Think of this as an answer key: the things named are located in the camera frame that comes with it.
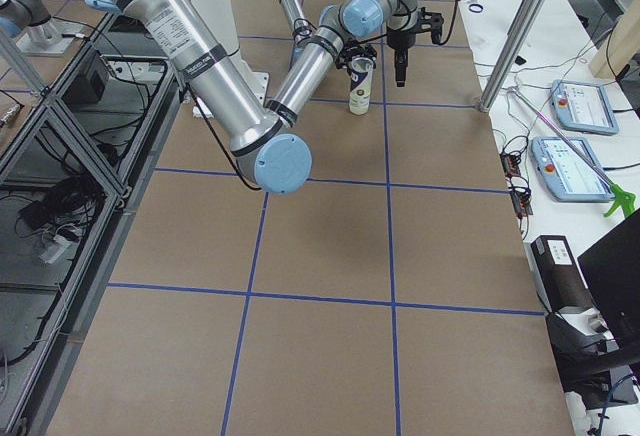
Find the aluminium frame post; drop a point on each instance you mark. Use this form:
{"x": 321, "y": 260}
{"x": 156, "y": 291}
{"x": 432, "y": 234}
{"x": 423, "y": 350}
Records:
{"x": 516, "y": 36}

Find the teach pendant far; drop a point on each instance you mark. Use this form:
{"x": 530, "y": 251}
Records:
{"x": 583, "y": 107}

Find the blue tape roll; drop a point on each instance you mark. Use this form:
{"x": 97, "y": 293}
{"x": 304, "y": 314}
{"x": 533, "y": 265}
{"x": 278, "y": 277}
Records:
{"x": 476, "y": 8}

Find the wooden plank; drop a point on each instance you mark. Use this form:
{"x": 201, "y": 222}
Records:
{"x": 619, "y": 47}

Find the black computer monitor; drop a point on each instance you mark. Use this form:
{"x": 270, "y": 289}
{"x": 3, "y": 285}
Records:
{"x": 590, "y": 365}

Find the teach pendant near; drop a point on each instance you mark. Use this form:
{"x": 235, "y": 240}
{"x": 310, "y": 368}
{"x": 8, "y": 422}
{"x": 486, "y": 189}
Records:
{"x": 565, "y": 175}

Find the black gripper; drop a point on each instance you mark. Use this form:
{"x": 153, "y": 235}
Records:
{"x": 400, "y": 39}
{"x": 351, "y": 56}

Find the teach pendant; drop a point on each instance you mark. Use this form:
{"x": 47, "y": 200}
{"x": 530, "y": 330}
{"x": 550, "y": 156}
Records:
{"x": 565, "y": 175}
{"x": 583, "y": 107}

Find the small black square device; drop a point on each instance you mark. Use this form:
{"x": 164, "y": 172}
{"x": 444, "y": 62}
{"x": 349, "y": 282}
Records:
{"x": 520, "y": 60}

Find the green handled reacher grabber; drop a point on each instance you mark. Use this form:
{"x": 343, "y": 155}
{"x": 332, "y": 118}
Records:
{"x": 622, "y": 199}

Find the circuit board with wires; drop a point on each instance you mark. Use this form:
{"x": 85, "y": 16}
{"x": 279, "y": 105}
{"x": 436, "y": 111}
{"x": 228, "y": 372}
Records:
{"x": 518, "y": 185}

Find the black box with label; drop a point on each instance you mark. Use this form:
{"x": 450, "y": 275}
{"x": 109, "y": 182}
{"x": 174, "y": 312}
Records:
{"x": 562, "y": 283}

